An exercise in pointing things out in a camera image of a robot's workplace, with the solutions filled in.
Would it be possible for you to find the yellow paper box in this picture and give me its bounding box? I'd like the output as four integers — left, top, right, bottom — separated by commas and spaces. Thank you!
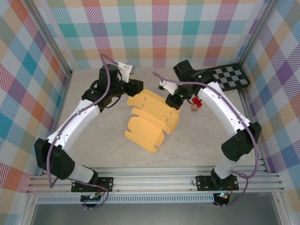
124, 89, 181, 155

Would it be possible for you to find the black grey checkerboard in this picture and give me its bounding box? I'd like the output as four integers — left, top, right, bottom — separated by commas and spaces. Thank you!
207, 63, 251, 92

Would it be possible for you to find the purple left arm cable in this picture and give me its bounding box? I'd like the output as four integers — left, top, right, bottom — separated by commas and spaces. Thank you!
46, 53, 122, 210

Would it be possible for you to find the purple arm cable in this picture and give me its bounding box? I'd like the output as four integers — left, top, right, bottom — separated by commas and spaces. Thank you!
46, 53, 122, 210
152, 71, 261, 208

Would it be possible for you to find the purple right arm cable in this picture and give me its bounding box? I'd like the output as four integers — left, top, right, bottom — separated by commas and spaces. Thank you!
152, 71, 261, 208

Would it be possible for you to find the aluminium frame post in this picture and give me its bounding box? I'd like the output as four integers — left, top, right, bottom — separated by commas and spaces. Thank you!
236, 0, 279, 68
25, 0, 74, 78

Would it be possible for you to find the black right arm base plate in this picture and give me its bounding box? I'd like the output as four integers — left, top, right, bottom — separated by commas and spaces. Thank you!
195, 174, 239, 192

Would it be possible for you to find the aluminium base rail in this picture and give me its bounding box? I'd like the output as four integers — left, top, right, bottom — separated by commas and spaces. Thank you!
25, 166, 285, 194

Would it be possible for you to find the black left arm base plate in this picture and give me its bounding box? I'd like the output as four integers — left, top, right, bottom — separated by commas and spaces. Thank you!
71, 177, 115, 193

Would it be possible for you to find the white slotted cable duct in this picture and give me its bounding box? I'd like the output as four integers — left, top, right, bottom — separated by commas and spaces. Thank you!
36, 195, 216, 204

